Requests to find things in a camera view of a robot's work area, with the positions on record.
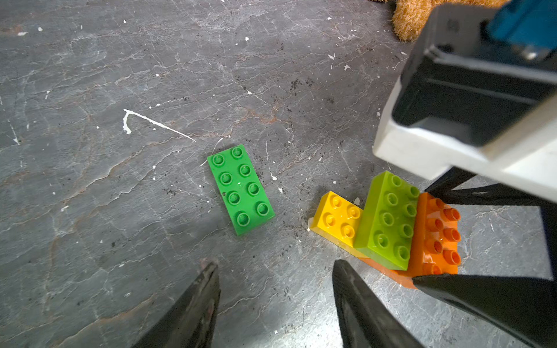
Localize brown teddy bear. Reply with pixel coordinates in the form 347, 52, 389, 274
392, 0, 508, 42

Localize green long lego brick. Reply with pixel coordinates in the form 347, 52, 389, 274
207, 144, 275, 236

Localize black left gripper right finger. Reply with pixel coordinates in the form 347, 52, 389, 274
332, 260, 422, 347

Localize lime green lego brick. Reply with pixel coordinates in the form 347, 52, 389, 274
353, 171, 420, 271

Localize yellow small lego brick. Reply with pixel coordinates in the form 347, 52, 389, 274
308, 191, 366, 258

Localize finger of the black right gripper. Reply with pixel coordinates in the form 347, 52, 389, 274
413, 274, 556, 347

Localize orange long lego brick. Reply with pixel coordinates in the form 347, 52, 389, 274
407, 192, 461, 278

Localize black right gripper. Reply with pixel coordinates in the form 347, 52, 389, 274
373, 1, 556, 207

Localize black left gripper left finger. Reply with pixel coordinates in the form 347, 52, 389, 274
133, 262, 220, 347

